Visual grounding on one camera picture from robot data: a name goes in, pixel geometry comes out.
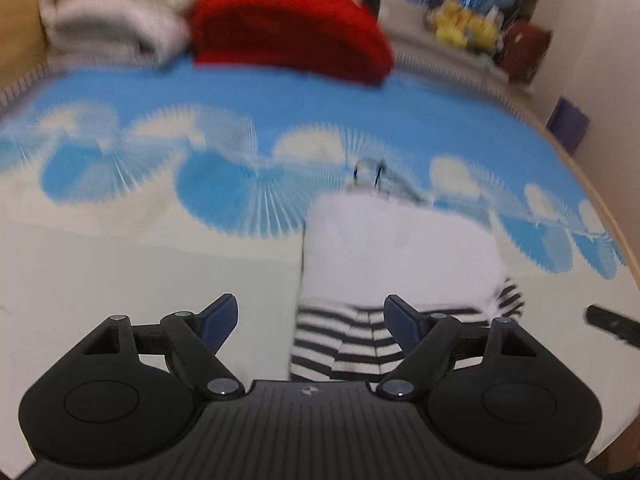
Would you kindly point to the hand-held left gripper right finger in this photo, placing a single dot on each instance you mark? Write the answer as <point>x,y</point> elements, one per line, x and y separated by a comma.
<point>400,322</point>

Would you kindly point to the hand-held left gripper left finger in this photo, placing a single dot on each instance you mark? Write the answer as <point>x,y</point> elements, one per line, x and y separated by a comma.
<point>220,320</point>

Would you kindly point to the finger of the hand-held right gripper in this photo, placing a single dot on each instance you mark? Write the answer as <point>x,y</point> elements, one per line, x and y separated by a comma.
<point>612,322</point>

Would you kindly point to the black white striped small garment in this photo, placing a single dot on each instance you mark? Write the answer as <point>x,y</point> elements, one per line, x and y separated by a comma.
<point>400,255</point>

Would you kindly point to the blue white printed bedsheet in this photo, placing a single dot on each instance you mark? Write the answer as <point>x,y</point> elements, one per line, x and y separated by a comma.
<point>150,195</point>

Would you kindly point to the purple box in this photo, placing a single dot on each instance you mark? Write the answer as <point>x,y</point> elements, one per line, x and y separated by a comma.
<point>569,125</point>

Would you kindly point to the grey mattress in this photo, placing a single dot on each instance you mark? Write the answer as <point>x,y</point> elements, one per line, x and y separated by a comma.
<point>440,60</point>

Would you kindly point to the dark red bag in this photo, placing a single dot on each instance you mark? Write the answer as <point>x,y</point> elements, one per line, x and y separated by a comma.
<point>527,50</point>

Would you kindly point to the red folded blanket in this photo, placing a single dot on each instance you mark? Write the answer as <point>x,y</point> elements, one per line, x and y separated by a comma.
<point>290,30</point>

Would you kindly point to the yellow plush toy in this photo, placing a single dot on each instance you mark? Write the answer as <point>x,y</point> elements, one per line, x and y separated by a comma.
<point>462,25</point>

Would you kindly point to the white folded blanket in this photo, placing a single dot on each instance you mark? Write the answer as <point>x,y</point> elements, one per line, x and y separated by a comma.
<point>115,15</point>

